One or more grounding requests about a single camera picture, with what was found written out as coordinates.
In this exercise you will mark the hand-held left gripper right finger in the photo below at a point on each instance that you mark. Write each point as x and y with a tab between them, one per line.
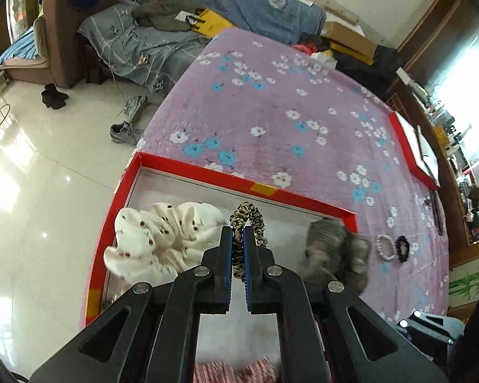
248	255

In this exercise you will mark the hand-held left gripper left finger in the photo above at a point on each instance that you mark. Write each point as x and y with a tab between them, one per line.
226	255

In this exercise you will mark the leopard print scrunchie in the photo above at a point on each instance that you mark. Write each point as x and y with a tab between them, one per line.
255	217

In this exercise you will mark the red cardboard box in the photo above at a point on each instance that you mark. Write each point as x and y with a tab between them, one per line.
207	191

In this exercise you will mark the grey sheer scrunchie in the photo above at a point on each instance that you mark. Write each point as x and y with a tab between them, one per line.
335	251

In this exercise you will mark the white dotted scrunchie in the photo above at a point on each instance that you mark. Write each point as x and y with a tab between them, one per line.
159	235

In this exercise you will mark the small black scrunchie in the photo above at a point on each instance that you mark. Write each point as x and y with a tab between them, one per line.
403	247

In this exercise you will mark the pink striped scrunchie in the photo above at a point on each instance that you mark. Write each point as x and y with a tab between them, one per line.
231	371

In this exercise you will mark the purple floral bedsheet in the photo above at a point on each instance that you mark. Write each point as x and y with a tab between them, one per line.
303	119

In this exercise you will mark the grey sneaker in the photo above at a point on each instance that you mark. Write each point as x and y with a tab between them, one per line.
136	107
124	133

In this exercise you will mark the red box lid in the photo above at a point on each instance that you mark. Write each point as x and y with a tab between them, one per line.
417	149

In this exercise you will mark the grey star print bedding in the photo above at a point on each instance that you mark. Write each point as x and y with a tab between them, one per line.
143	54

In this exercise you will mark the black bag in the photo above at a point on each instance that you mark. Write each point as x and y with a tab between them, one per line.
367	62

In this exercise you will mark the yellow paper bag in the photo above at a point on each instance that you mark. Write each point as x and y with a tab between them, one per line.
215	22

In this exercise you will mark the black boots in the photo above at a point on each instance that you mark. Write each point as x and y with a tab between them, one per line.
54	96

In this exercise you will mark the brown cardboard box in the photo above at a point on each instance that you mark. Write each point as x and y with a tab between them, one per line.
349	42

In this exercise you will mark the wooden cabinet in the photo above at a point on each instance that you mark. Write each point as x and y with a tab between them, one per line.
455	87

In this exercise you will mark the olive jacket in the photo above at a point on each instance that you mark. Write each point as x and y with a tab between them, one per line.
165	12

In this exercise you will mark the brown sofa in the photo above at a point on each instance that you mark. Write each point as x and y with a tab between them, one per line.
64	48

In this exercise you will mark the blue seat cushion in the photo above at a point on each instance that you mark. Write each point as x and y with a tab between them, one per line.
22	54

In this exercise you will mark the green bamboo wall decal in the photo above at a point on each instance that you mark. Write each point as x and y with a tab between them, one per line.
467	287

